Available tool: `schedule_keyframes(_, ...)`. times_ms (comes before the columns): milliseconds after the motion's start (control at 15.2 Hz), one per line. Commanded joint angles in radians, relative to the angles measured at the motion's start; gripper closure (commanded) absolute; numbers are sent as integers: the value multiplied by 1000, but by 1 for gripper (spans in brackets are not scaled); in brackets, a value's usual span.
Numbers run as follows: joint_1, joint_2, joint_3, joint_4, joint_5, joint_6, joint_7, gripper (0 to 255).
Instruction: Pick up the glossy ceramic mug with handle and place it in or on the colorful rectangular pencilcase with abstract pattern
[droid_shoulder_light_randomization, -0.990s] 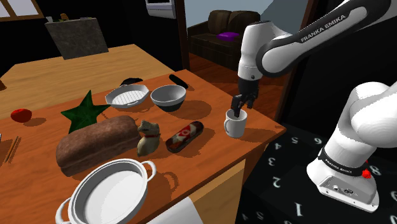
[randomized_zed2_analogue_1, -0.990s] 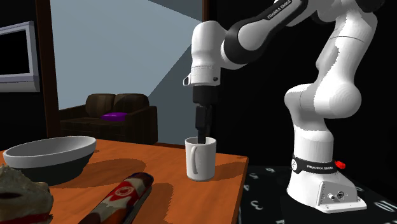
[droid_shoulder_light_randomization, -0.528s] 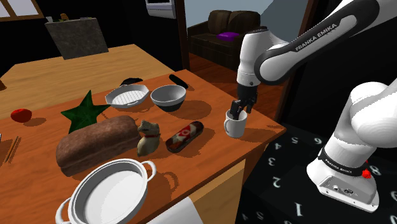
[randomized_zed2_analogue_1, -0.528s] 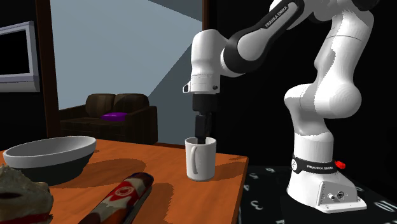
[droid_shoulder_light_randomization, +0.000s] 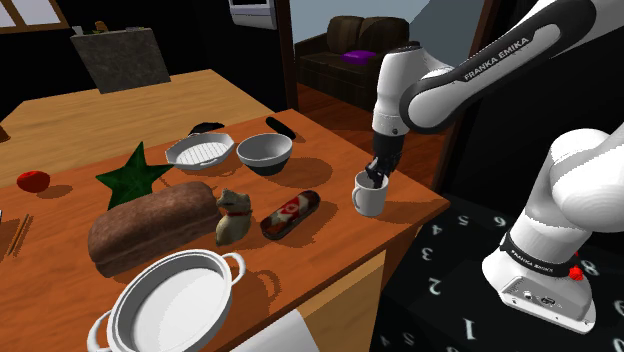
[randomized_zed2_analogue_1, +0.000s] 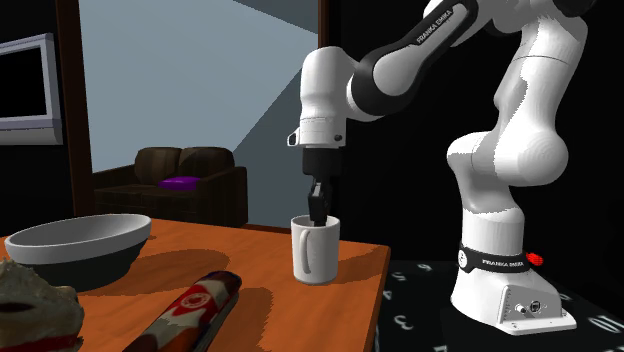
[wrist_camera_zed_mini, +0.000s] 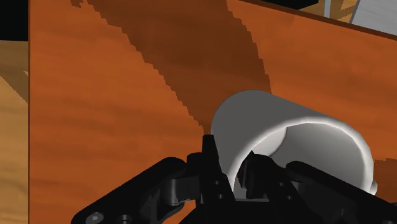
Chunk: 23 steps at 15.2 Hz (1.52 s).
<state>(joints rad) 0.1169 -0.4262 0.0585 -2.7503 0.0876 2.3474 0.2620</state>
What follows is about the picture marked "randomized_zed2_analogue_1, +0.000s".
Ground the grey bowl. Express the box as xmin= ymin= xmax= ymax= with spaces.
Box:
xmin=3 ymin=213 xmax=153 ymax=293

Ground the white mug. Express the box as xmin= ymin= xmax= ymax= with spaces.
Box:
xmin=290 ymin=214 xmax=342 ymax=286

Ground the black patterned robot stand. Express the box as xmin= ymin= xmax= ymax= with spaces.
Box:
xmin=374 ymin=259 xmax=624 ymax=352

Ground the grey framed wall screen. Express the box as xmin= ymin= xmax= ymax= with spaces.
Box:
xmin=0 ymin=32 xmax=65 ymax=146

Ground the purple cushion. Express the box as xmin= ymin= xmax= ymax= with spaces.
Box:
xmin=157 ymin=175 xmax=203 ymax=192

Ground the beige furry toy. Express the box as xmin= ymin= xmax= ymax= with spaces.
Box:
xmin=0 ymin=258 xmax=87 ymax=352

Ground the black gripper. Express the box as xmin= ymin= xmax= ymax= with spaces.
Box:
xmin=301 ymin=147 xmax=343 ymax=228

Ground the dark brown sofa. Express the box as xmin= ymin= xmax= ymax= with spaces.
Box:
xmin=92 ymin=146 xmax=249 ymax=229

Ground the red and white tube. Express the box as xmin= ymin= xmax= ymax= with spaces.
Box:
xmin=121 ymin=270 xmax=243 ymax=352

